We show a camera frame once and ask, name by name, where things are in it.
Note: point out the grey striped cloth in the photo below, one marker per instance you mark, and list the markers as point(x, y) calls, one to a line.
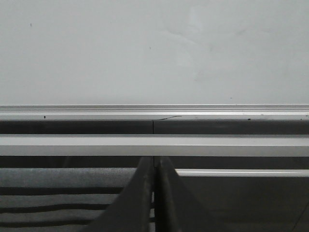
point(57, 199)

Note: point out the aluminium whiteboard marker tray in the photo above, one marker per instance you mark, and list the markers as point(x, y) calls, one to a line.
point(155, 112)

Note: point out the white metal frame stand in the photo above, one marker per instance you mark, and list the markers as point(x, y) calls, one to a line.
point(155, 145)

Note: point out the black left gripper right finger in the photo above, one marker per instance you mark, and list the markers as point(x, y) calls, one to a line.
point(176, 208)

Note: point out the white whiteboard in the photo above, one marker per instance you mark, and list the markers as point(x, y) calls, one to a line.
point(63, 52)

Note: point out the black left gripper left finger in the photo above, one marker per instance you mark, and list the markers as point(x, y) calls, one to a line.
point(130, 212)

